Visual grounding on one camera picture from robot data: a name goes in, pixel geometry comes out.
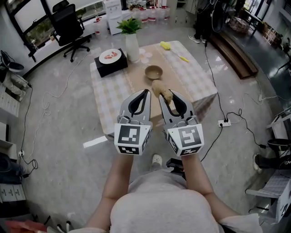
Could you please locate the black box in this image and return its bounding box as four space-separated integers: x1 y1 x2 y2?
94 48 129 78

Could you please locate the black office chair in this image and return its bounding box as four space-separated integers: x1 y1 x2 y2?
49 0 91 63

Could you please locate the person's white shoe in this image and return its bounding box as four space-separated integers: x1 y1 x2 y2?
151 154 163 170

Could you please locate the black round pan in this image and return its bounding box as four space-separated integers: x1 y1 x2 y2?
267 138 291 152

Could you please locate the white water dispenser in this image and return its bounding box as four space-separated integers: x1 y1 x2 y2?
103 0 124 36

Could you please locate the white chair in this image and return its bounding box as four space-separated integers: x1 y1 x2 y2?
56 218 74 233

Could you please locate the person's grey shirt torso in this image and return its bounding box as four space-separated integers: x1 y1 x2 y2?
65 169 264 233

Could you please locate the black waist device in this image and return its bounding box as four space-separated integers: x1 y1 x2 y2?
166 158 186 181

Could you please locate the row of clear water jugs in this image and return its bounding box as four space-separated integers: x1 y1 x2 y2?
138 6 171 24

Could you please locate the white floor cable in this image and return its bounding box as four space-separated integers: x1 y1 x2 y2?
241 90 291 106
41 53 88 117

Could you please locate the white metal rack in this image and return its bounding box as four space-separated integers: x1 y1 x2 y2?
245 169 291 225
267 108 291 140

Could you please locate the white vase with green plant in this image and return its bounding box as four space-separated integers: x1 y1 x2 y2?
116 17 143 63

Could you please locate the black framed window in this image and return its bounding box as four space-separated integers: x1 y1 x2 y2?
4 0 105 62

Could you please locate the table with checked tablecloth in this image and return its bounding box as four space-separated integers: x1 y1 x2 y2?
90 41 218 137

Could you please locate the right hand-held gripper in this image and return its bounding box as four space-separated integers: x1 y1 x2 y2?
158 89 205 158

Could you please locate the pink bag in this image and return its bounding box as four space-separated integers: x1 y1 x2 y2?
4 219 46 233

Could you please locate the white drawer cabinet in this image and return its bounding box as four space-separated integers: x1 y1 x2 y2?
0 83 20 118
0 183 27 203

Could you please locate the black power cable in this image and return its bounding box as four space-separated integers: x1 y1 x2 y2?
204 41 228 122
19 84 39 170
225 108 267 149

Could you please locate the white plate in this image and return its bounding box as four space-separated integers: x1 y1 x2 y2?
99 48 122 65

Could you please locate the person's right forearm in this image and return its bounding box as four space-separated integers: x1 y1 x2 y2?
181 154 216 197

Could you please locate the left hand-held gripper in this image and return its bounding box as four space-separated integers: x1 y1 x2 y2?
113 88 153 157

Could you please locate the person's left forearm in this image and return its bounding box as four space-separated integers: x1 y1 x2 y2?
101 153 134 199

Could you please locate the brown wooden platform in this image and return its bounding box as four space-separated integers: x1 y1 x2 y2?
209 31 259 80

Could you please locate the brown bowl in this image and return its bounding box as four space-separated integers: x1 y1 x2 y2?
144 65 164 80

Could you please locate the yellow bottle brush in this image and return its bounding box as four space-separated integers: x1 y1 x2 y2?
160 41 190 64

